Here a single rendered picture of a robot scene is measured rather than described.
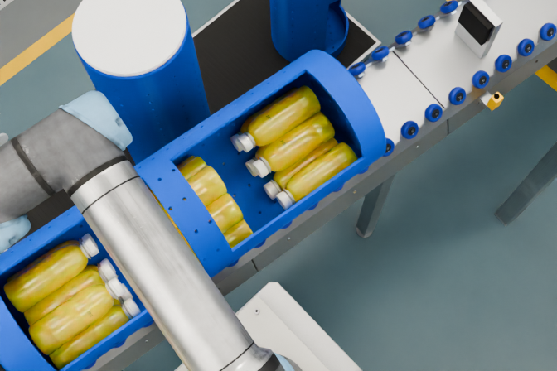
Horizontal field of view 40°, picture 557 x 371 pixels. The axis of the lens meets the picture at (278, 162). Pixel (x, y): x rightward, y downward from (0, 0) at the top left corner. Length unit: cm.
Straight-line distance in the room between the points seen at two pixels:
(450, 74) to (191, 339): 129
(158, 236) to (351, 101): 82
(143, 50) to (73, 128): 104
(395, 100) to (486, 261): 104
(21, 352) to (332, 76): 80
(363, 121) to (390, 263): 122
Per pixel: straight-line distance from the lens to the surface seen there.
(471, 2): 189
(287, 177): 169
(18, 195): 84
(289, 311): 149
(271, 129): 163
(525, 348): 276
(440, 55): 198
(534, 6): 211
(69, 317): 156
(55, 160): 83
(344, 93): 155
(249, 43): 286
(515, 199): 264
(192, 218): 147
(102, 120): 83
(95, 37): 190
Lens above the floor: 262
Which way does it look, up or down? 69 degrees down
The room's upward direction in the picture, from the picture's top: 2 degrees counter-clockwise
